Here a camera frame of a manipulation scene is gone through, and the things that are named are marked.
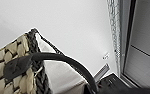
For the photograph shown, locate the white wall socket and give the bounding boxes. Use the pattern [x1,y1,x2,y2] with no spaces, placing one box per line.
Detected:
[102,52,111,60]

